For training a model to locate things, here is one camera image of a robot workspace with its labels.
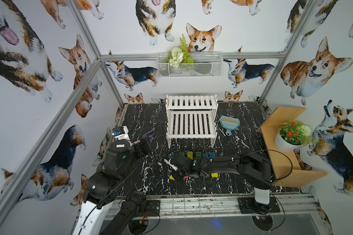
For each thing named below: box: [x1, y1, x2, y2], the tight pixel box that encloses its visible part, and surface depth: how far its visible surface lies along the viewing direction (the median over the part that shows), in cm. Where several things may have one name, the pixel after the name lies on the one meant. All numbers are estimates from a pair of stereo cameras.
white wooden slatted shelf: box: [165, 94, 219, 149], surface depth 90 cm
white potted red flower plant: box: [274, 118, 313, 153], surface depth 78 cm
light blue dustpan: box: [219, 115, 241, 137], surface depth 111 cm
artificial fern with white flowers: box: [164, 33, 195, 69], surface depth 82 cm
